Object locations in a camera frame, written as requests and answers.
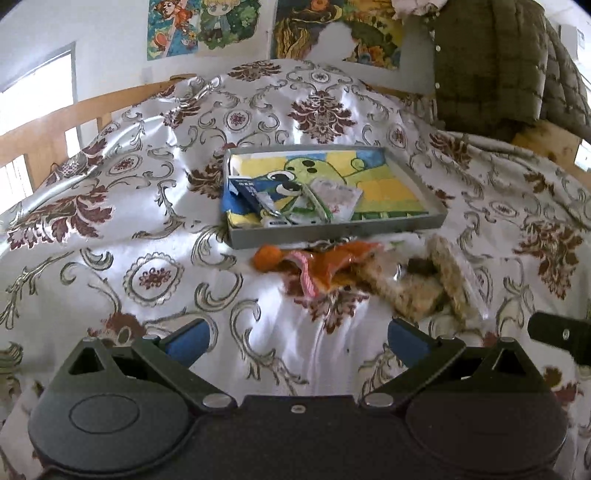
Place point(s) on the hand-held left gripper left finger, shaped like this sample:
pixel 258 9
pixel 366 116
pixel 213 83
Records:
pixel 187 344

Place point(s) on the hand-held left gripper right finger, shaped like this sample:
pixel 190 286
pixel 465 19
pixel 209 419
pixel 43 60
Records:
pixel 406 344

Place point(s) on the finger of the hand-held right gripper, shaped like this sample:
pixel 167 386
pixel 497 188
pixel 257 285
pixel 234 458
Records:
pixel 558 332

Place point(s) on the brown cracker packet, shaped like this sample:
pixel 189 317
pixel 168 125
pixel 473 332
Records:
pixel 415 295

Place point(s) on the red-orange snack packet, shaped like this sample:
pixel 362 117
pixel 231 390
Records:
pixel 332 267

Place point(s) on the mandarin orange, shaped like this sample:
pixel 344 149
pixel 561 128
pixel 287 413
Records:
pixel 268 257

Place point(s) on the grey metal tray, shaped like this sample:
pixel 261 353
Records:
pixel 337 230

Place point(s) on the white snack packet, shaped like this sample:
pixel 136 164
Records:
pixel 337 196

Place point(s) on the green sausage stick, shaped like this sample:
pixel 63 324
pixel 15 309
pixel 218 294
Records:
pixel 318 205

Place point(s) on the dark blue snack packet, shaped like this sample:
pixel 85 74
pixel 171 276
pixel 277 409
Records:
pixel 251 191

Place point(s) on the floral printed blanket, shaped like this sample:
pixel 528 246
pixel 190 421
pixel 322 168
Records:
pixel 138 194

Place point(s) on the cartoon drawing tray liner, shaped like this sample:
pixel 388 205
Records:
pixel 383 184

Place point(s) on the olive puffer jacket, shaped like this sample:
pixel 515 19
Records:
pixel 489 60

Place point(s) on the white air conditioner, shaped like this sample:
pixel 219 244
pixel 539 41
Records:
pixel 575 41

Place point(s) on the anime poster right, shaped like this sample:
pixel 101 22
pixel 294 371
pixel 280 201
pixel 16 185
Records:
pixel 295 32

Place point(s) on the pink cloth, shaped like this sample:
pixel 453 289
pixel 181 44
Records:
pixel 415 7

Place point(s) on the orange-haired cartoon wall poster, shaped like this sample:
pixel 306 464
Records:
pixel 173 27

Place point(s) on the blond cartoon wall poster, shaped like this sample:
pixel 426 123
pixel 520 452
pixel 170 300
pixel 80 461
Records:
pixel 226 23

